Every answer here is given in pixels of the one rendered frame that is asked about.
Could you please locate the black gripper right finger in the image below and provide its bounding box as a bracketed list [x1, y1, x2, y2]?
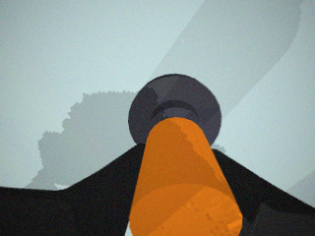
[212, 148, 315, 236]

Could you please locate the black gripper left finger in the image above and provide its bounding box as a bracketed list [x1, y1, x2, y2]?
[0, 143, 146, 236]

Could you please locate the orange knob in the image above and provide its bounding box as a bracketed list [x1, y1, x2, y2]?
[129, 117, 242, 236]

